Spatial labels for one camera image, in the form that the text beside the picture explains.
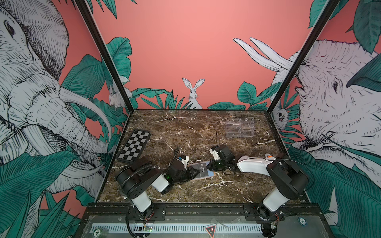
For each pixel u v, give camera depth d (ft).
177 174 2.34
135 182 1.50
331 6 2.26
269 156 1.79
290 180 1.50
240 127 3.44
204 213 2.50
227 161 2.35
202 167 2.90
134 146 3.13
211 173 2.81
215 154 2.52
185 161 2.75
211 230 2.25
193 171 2.80
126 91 3.64
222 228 2.30
